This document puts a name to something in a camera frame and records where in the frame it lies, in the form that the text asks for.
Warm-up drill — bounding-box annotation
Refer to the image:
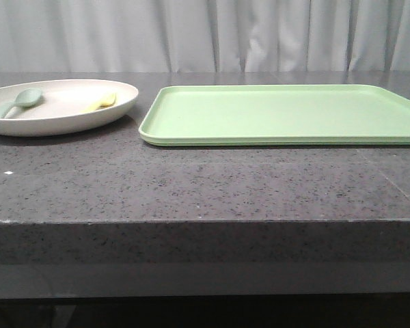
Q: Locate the yellow plastic fork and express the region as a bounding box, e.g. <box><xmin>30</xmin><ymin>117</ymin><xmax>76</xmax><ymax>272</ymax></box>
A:
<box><xmin>83</xmin><ymin>92</ymin><xmax>117</xmax><ymax>113</ymax></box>

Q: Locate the cream round plate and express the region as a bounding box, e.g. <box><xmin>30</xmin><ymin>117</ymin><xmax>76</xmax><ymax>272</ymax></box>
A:
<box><xmin>0</xmin><ymin>79</ymin><xmax>139</xmax><ymax>137</ymax></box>

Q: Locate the light green tray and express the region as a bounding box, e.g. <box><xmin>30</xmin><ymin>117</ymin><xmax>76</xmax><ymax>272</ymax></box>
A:
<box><xmin>139</xmin><ymin>84</ymin><xmax>410</xmax><ymax>146</ymax></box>

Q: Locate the light green spoon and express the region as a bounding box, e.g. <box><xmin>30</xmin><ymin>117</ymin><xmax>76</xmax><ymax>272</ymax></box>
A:
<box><xmin>0</xmin><ymin>88</ymin><xmax>42</xmax><ymax>119</ymax></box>

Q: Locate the grey curtain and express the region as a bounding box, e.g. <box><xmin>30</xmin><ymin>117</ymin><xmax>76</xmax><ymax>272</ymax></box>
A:
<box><xmin>0</xmin><ymin>1</ymin><xmax>410</xmax><ymax>72</ymax></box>

